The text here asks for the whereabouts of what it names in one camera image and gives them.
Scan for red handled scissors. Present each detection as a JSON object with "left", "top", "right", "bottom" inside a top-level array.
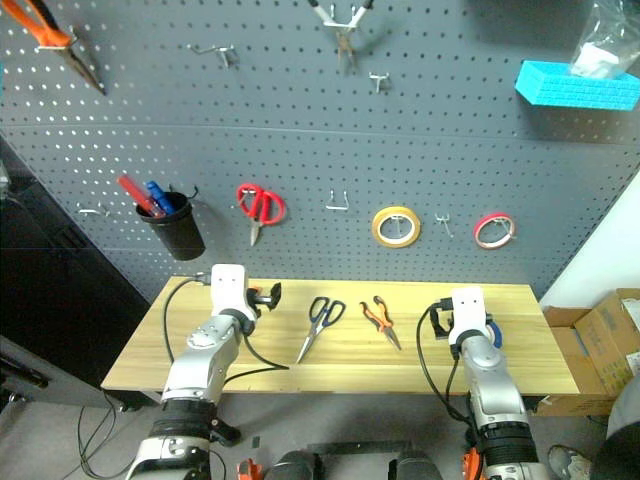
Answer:
[{"left": 235, "top": 182, "right": 288, "bottom": 248}]

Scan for dark rounded shape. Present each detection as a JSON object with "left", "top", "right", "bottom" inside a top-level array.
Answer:
[
  {"left": 388, "top": 449, "right": 442, "bottom": 480},
  {"left": 263, "top": 449, "right": 324, "bottom": 480}
]

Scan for black cabinet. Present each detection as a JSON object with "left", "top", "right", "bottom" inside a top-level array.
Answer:
[{"left": 0, "top": 134, "right": 152, "bottom": 407}]

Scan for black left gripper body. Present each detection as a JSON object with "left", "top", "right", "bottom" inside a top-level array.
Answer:
[{"left": 247, "top": 286, "right": 274, "bottom": 313}]

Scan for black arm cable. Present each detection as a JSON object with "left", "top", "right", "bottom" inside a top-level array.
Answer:
[
  {"left": 416, "top": 303, "right": 479, "bottom": 431},
  {"left": 163, "top": 272, "right": 292, "bottom": 389}
]

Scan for red pen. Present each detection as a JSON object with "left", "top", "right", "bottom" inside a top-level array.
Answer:
[{"left": 117, "top": 174, "right": 160, "bottom": 219}]

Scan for worn shoe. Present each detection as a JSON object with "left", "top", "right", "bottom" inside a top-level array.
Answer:
[{"left": 546, "top": 443, "right": 594, "bottom": 480}]

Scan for yellow tape roll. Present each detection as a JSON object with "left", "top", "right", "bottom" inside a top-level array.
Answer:
[{"left": 370, "top": 204, "right": 423, "bottom": 250}]

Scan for grey metal pegboard wall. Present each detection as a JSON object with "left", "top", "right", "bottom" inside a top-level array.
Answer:
[{"left": 0, "top": 0, "right": 640, "bottom": 304}]

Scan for small orange black pliers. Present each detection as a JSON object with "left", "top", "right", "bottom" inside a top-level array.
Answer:
[{"left": 359, "top": 295, "right": 403, "bottom": 352}]

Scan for white handled pliers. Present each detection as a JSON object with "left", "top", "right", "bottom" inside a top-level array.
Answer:
[{"left": 306, "top": 0, "right": 376, "bottom": 75}]

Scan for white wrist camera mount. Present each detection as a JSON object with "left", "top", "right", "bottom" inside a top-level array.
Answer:
[
  {"left": 448, "top": 286, "right": 490, "bottom": 347},
  {"left": 209, "top": 264, "right": 250, "bottom": 320}
]

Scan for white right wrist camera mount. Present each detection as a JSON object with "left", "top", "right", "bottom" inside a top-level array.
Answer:
[{"left": 448, "top": 286, "right": 490, "bottom": 347}]

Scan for blue pen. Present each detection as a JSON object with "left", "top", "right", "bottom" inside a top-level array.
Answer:
[{"left": 145, "top": 180, "right": 174, "bottom": 217}]

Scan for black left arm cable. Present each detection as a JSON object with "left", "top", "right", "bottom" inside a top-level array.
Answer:
[{"left": 163, "top": 272, "right": 292, "bottom": 389}]

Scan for clear plastic bag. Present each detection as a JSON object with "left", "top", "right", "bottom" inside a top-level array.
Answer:
[{"left": 568, "top": 0, "right": 640, "bottom": 81}]

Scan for large orange long-nose pliers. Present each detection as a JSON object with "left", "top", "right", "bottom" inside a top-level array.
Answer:
[{"left": 0, "top": 0, "right": 108, "bottom": 97}]

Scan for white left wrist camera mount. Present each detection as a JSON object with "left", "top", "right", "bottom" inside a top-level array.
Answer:
[{"left": 209, "top": 264, "right": 250, "bottom": 320}]

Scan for blue plastic bin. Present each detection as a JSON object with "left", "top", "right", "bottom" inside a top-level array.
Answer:
[{"left": 514, "top": 59, "right": 640, "bottom": 113}]

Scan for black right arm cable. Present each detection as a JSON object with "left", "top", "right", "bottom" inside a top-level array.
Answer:
[{"left": 416, "top": 303, "right": 479, "bottom": 431}]

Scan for black handled scissors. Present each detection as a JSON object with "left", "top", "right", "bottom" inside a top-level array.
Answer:
[{"left": 295, "top": 295, "right": 347, "bottom": 365}]

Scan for thin floor cable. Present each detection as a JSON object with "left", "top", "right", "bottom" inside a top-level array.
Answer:
[{"left": 75, "top": 392, "right": 132, "bottom": 479}]

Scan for black pen cup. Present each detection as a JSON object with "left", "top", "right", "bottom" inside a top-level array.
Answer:
[{"left": 135, "top": 185, "right": 208, "bottom": 263}]

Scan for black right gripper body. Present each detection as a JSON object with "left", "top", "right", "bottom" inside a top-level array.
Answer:
[{"left": 436, "top": 298, "right": 455, "bottom": 342}]

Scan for large dark rounded object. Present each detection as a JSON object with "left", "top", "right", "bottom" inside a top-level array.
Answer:
[{"left": 589, "top": 373, "right": 640, "bottom": 480}]

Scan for cardboard box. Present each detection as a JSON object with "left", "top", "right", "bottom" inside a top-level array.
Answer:
[{"left": 532, "top": 287, "right": 640, "bottom": 418}]

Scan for red tape roll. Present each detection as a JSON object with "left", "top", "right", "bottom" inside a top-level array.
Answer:
[{"left": 472, "top": 212, "right": 518, "bottom": 251}]

